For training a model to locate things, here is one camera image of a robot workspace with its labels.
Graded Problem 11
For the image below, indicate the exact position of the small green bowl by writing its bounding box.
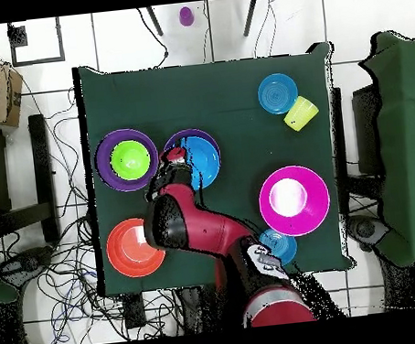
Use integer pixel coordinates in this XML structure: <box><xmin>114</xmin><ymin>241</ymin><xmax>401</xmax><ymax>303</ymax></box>
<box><xmin>107</xmin><ymin>138</ymin><xmax>154</xmax><ymax>184</ymax></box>

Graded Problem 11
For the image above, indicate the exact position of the purple bowl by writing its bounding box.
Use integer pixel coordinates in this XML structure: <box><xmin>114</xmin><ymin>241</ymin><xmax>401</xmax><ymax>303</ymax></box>
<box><xmin>160</xmin><ymin>125</ymin><xmax>223</xmax><ymax>167</ymax></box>
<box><xmin>90</xmin><ymin>125</ymin><xmax>163</xmax><ymax>196</ymax></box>

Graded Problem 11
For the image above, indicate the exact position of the dark green table cloth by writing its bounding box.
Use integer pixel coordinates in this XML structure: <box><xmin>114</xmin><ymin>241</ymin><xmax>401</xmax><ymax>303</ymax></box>
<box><xmin>70</xmin><ymin>38</ymin><xmax>358</xmax><ymax>299</ymax></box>

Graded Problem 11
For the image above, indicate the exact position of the orange bowl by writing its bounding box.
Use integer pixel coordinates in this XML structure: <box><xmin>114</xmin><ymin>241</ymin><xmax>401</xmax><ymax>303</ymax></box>
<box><xmin>102</xmin><ymin>215</ymin><xmax>169</xmax><ymax>282</ymax></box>

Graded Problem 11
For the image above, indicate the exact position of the translucent blue small bowl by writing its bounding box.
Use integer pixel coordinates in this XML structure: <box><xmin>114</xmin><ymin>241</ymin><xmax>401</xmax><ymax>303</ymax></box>
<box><xmin>257</xmin><ymin>225</ymin><xmax>300</xmax><ymax>269</ymax></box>
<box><xmin>255</xmin><ymin>70</ymin><xmax>302</xmax><ymax>117</ymax></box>

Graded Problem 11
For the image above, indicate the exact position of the translucent yellow cup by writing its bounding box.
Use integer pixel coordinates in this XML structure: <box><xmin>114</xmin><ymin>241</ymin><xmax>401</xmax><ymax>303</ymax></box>
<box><xmin>281</xmin><ymin>93</ymin><xmax>323</xmax><ymax>134</ymax></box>

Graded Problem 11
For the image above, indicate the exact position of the black tripod leg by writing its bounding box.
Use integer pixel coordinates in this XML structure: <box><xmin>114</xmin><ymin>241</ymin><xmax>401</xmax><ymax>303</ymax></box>
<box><xmin>145</xmin><ymin>5</ymin><xmax>165</xmax><ymax>38</ymax></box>
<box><xmin>239</xmin><ymin>0</ymin><xmax>263</xmax><ymax>38</ymax></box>

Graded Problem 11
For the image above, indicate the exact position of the purple cup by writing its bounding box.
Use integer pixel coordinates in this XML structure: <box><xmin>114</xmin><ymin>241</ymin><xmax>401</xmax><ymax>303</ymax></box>
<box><xmin>177</xmin><ymin>5</ymin><xmax>196</xmax><ymax>27</ymax></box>

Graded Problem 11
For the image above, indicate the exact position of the large pink bowl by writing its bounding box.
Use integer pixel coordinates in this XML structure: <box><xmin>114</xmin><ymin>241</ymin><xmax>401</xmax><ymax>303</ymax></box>
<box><xmin>255</xmin><ymin>161</ymin><xmax>335</xmax><ymax>241</ymax></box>

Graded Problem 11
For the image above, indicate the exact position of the black floor cable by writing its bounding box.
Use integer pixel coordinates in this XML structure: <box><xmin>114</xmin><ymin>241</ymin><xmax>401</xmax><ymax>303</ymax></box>
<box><xmin>134</xmin><ymin>5</ymin><xmax>173</xmax><ymax>70</ymax></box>

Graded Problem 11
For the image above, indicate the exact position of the tangle of black cables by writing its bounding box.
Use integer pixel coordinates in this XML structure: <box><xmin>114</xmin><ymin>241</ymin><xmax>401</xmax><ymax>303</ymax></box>
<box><xmin>0</xmin><ymin>55</ymin><xmax>185</xmax><ymax>344</ymax></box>

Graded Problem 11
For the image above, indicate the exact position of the black metal frame stand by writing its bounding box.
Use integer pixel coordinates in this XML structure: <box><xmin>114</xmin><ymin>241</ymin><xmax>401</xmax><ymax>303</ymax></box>
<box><xmin>0</xmin><ymin>113</ymin><xmax>62</xmax><ymax>250</ymax></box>

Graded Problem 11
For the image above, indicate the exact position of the black square floor frame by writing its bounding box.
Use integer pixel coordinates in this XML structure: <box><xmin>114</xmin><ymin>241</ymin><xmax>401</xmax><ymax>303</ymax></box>
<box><xmin>6</xmin><ymin>16</ymin><xmax>66</xmax><ymax>68</ymax></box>

